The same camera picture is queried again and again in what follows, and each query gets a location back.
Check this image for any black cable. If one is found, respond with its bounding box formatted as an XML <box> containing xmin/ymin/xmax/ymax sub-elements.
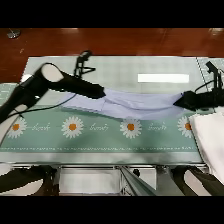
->
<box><xmin>5</xmin><ymin>92</ymin><xmax>78</xmax><ymax>118</ymax></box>

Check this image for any silver frame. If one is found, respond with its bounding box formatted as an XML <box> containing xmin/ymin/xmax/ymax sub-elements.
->
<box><xmin>0</xmin><ymin>162</ymin><xmax>224</xmax><ymax>197</ymax></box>

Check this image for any white garment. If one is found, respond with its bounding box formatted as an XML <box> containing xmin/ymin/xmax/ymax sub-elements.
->
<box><xmin>188</xmin><ymin>111</ymin><xmax>224</xmax><ymax>186</ymax></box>

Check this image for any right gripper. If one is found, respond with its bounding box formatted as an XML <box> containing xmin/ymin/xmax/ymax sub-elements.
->
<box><xmin>172</xmin><ymin>90</ymin><xmax>203</xmax><ymax>112</ymax></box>

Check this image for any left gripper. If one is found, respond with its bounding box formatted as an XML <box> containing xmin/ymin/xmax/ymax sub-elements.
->
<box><xmin>77</xmin><ymin>80</ymin><xmax>107</xmax><ymax>100</ymax></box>

